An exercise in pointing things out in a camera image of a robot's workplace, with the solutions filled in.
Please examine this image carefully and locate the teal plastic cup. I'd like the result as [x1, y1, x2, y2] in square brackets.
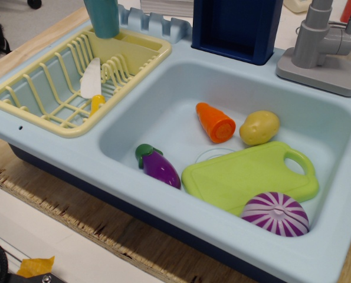
[84, 0, 119, 39]

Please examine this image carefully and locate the light blue toy sink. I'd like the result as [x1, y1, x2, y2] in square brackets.
[0, 39, 351, 282]

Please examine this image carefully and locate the pale yellow drying rack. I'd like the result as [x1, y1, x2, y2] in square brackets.
[0, 27, 172, 137]

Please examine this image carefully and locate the red cup background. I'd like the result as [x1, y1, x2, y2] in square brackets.
[340, 0, 351, 23]

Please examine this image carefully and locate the purple toy eggplant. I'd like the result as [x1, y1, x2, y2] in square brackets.
[135, 144, 181, 189]

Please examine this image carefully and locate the orange toy carrot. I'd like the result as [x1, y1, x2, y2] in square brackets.
[195, 103, 236, 143]

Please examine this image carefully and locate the green toy cutting board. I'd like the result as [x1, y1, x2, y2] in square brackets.
[182, 141, 319, 216]

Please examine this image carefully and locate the yellow toy potato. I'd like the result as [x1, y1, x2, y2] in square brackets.
[240, 110, 280, 146]

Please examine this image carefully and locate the light blue plate holder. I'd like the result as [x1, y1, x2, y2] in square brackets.
[118, 4, 192, 44]

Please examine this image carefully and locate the purple striped toy onion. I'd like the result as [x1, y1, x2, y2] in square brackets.
[240, 192, 310, 237]

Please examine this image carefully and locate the dark blue plastic box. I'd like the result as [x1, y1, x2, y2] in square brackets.
[192, 0, 283, 65]

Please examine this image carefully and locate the grey toy faucet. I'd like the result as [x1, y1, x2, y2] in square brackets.
[276, 1, 351, 97]

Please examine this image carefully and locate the yellow tape piece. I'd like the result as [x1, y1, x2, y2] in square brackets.
[16, 256, 55, 278]

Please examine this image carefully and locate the white toy knife yellow handle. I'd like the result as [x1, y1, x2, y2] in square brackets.
[80, 57, 106, 117]

